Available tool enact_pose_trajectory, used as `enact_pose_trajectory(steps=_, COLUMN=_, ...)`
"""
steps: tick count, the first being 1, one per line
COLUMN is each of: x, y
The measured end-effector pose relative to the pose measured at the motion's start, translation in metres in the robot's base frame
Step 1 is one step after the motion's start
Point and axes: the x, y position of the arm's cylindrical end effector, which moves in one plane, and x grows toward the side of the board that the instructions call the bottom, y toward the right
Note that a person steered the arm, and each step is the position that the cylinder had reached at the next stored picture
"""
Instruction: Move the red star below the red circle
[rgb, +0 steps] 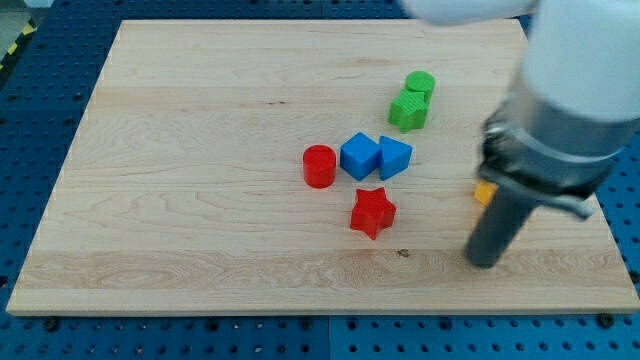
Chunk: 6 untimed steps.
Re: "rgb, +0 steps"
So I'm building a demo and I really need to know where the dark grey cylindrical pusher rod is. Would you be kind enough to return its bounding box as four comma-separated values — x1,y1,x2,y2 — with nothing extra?
465,187,538,268

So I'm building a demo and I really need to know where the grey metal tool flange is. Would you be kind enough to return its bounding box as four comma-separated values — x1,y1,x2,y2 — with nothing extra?
478,75,639,219

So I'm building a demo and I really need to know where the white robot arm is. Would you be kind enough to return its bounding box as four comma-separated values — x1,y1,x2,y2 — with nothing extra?
402,0,639,268

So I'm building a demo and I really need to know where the red star block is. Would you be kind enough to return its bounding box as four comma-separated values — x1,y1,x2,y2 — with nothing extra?
350,187,396,240

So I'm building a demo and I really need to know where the green star block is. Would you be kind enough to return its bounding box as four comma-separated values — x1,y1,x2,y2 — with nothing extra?
388,89,429,133

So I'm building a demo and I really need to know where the yellow block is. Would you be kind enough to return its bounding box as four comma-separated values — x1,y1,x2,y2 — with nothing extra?
474,180,498,206

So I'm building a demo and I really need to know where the blue triangle block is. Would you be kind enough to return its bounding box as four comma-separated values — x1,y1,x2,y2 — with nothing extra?
379,136,413,181

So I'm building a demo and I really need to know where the green cylinder block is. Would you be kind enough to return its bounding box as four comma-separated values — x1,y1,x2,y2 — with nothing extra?
404,70,436,105

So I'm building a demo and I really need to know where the blue cube block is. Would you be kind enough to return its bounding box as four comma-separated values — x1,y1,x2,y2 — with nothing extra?
340,132,381,181

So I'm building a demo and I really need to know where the red cylinder block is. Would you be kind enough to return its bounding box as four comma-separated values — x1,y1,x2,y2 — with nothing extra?
302,144,336,189

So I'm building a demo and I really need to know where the light wooden board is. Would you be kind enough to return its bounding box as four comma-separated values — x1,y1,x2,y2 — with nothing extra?
7,20,639,316

